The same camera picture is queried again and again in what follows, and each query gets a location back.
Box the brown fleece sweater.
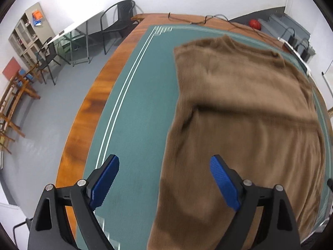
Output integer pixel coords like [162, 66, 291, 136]
[147, 36, 326, 249]

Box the green table mat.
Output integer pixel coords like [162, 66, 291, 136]
[84, 24, 332, 249]

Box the wooden chair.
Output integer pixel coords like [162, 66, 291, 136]
[1, 72, 41, 155]

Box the landscape scroll painting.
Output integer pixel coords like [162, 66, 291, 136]
[321, 60, 332, 106]

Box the white power strip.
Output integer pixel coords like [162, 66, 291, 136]
[277, 37, 312, 77]

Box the black power adapter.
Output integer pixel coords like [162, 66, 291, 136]
[301, 50, 311, 63]
[288, 35, 297, 48]

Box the glass side table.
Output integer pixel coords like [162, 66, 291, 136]
[47, 10, 104, 67]

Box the beige storage cabinet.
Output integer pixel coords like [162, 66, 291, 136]
[9, 2, 55, 68]

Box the red ball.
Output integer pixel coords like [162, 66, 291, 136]
[248, 19, 261, 30]

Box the black metal chair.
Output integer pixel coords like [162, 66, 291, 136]
[100, 0, 136, 55]

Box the black cable on table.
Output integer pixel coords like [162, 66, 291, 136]
[168, 12, 285, 48]

